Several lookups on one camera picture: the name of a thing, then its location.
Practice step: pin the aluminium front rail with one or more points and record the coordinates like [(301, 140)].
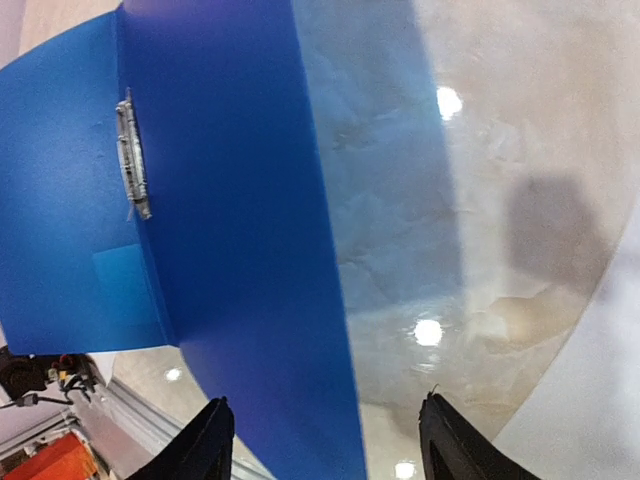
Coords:
[(121, 428)]

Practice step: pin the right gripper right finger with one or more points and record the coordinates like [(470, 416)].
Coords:
[(452, 448)]

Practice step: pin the metal folder clip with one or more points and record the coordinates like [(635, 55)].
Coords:
[(131, 158)]

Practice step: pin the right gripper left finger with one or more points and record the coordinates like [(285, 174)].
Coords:
[(202, 450)]

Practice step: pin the orange object in background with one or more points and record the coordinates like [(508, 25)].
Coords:
[(65, 459)]

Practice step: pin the blue plastic folder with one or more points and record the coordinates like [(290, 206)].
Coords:
[(236, 267)]

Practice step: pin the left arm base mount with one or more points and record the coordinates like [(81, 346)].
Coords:
[(27, 380)]

